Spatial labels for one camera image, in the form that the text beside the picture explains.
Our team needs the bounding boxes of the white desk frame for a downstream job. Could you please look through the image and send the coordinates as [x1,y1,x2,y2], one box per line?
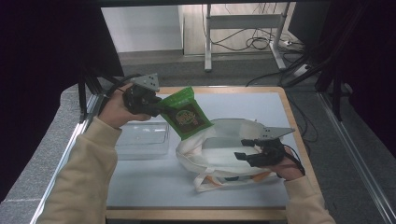
[203,2,292,73]

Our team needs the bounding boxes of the white power strip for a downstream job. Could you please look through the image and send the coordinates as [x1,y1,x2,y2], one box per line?
[293,63,313,78]

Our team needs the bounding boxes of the patterned canvas tote bag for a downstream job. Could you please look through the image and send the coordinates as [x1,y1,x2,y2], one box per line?
[175,118,281,193]

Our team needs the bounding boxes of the right hand-held gripper cable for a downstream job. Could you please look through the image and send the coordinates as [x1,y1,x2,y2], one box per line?
[276,151,307,180]

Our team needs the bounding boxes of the clear plastic container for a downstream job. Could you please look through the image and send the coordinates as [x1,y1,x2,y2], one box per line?
[114,119,172,161]

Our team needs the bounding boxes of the person's right hand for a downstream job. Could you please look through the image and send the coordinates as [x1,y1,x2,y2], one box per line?
[268,147,305,182]

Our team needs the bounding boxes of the black metal stand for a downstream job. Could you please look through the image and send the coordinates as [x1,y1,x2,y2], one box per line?
[77,60,129,123]

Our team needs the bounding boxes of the black cable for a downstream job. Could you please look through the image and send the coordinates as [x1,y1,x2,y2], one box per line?
[281,46,355,122]

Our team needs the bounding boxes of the aluminium rail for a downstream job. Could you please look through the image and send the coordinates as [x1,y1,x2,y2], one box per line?
[317,91,396,224]
[29,92,101,224]

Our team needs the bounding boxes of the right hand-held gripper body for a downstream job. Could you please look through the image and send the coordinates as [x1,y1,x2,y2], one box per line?
[247,125,296,168]

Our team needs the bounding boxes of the person's left hand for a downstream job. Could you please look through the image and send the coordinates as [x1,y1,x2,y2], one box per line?
[97,82,152,130]

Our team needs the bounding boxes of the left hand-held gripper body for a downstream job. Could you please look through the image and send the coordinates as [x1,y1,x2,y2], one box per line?
[122,73,161,118]

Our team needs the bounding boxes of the left hand-held gripper cable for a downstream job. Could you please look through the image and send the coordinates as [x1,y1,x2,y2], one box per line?
[98,72,143,117]

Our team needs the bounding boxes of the white panel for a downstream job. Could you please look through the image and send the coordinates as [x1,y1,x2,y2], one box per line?
[100,5,185,54]

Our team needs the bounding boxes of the black floor cables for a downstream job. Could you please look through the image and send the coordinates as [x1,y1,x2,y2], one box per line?
[202,3,308,52]

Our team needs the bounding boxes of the green seaweed snack packet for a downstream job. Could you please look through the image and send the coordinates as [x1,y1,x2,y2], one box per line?
[159,86,215,141]

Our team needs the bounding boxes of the hand-held gripper cable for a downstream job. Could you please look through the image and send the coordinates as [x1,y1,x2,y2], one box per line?
[276,151,307,180]
[98,72,143,117]

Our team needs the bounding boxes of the dark curtain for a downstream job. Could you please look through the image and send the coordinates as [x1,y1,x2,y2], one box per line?
[288,0,396,158]
[0,0,126,202]

